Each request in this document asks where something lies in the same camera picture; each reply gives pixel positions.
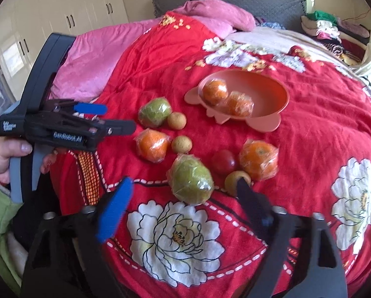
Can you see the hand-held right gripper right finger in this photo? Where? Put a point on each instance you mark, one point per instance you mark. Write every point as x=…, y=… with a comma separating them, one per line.
x=250, y=198

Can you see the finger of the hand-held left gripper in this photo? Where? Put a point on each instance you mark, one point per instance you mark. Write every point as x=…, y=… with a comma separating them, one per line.
x=117, y=128
x=90, y=108

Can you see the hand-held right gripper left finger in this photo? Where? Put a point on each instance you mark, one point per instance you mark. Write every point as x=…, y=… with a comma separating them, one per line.
x=117, y=211

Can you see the small brown round fruit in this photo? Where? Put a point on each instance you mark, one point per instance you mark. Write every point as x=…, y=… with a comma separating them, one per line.
x=231, y=182
x=176, y=120
x=181, y=144

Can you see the orange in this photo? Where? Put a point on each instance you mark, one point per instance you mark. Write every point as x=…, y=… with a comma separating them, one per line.
x=239, y=105
x=215, y=91
x=258, y=160
x=151, y=146

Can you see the green citrus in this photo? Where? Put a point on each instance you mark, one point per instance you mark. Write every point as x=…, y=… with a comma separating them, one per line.
x=190, y=180
x=154, y=111

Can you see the pink plastic bowl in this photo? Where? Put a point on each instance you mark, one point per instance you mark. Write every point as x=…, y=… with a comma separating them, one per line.
x=263, y=93

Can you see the person's left hand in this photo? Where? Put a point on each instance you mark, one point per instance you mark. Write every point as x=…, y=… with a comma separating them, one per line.
x=4, y=158

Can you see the red tomato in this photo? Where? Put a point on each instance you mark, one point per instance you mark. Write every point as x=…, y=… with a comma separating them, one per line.
x=224, y=161

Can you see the pink blanket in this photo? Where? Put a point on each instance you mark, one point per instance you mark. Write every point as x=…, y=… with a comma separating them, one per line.
x=89, y=59

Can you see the red floral blanket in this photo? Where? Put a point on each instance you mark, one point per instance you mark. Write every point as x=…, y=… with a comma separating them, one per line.
x=312, y=130

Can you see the cream wardrobe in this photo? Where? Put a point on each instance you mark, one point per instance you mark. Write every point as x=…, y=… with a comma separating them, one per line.
x=64, y=0

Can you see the pink pillow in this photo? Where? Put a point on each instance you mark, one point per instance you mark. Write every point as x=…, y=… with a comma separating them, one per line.
x=216, y=12

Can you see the beige blanket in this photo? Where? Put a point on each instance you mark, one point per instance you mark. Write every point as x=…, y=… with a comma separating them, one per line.
x=266, y=38

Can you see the pile of folded clothes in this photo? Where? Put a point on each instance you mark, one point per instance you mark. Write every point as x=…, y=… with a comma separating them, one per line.
x=328, y=31

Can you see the grey headboard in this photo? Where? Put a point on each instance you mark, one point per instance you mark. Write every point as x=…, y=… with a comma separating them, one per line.
x=266, y=3

